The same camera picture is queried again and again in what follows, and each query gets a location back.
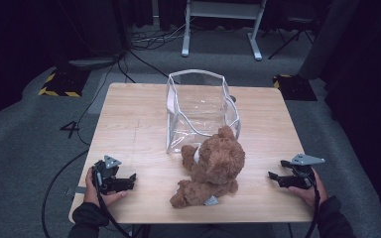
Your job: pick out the brown teddy bear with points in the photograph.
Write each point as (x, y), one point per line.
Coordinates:
(216, 165)

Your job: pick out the person's left hand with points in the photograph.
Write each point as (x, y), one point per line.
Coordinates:
(91, 193)

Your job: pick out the black yellow striped base plate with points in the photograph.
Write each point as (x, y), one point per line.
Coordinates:
(296, 87)
(64, 84)

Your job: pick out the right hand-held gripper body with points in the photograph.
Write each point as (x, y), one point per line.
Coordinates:
(302, 173)

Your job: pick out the person's right hand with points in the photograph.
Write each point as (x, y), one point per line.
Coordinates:
(307, 195)

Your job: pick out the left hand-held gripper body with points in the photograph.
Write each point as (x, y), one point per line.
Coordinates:
(105, 172)

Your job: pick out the grey stand base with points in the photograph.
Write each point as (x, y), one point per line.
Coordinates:
(92, 62)

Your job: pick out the clear plastic bag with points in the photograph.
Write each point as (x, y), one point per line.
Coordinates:
(196, 105)

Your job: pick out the black tripod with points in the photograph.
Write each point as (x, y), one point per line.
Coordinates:
(294, 31)

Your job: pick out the white desk frame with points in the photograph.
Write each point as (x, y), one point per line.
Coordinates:
(225, 10)

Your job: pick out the grey curtain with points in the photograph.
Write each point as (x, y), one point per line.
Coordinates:
(330, 33)

